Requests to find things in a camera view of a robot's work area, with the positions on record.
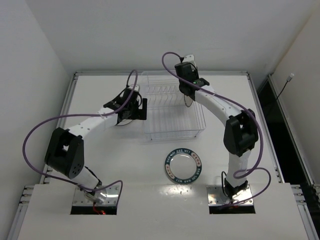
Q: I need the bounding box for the white wire dish rack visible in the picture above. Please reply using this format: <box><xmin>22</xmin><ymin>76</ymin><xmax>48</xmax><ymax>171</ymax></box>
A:
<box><xmin>140</xmin><ymin>71</ymin><xmax>206</xmax><ymax>141</ymax></box>

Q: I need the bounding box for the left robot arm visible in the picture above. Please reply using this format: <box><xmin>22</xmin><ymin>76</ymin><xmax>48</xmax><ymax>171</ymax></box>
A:
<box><xmin>44</xmin><ymin>85</ymin><xmax>148</xmax><ymax>203</ymax></box>

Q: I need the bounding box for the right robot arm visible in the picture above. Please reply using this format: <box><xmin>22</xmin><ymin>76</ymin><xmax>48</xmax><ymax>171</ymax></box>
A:
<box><xmin>174</xmin><ymin>62</ymin><xmax>259</xmax><ymax>199</ymax></box>

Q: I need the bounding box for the plate with dark green rim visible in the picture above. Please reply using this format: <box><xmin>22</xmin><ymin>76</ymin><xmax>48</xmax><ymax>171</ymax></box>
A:
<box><xmin>164</xmin><ymin>147</ymin><xmax>203</xmax><ymax>185</ymax></box>

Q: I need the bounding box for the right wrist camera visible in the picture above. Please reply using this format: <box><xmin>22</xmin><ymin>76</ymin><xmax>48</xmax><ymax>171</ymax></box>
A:
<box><xmin>182</xmin><ymin>54</ymin><xmax>197</xmax><ymax>69</ymax></box>

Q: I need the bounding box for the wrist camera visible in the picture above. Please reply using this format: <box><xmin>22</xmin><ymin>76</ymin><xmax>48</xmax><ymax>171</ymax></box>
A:
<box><xmin>128</xmin><ymin>84</ymin><xmax>140</xmax><ymax>93</ymax></box>
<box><xmin>182</xmin><ymin>54</ymin><xmax>197</xmax><ymax>69</ymax></box>

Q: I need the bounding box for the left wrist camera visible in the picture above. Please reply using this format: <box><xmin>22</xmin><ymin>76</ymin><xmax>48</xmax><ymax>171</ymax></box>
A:
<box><xmin>128</xmin><ymin>84</ymin><xmax>140</xmax><ymax>93</ymax></box>

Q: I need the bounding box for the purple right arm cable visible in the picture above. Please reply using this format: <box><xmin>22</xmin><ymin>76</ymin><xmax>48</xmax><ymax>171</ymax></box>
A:
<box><xmin>161</xmin><ymin>51</ymin><xmax>272</xmax><ymax>210</ymax></box>

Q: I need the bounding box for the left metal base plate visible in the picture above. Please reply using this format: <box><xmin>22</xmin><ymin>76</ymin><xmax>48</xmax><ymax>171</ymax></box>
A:
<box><xmin>72</xmin><ymin>184</ymin><xmax>121</xmax><ymax>207</ymax></box>

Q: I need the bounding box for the metal base plate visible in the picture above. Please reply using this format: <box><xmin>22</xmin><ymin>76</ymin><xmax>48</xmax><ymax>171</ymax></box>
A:
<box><xmin>206</xmin><ymin>184</ymin><xmax>255</xmax><ymax>206</ymax></box>
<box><xmin>72</xmin><ymin>184</ymin><xmax>121</xmax><ymax>207</ymax></box>

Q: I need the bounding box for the black cable with white plug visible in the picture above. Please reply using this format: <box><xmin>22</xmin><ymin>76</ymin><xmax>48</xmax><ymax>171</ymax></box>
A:
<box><xmin>259</xmin><ymin>72</ymin><xmax>295</xmax><ymax>120</ymax></box>

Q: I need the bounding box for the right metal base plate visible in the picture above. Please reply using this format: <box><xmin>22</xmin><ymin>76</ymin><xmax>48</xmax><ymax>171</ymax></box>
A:
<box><xmin>206</xmin><ymin>184</ymin><xmax>255</xmax><ymax>206</ymax></box>

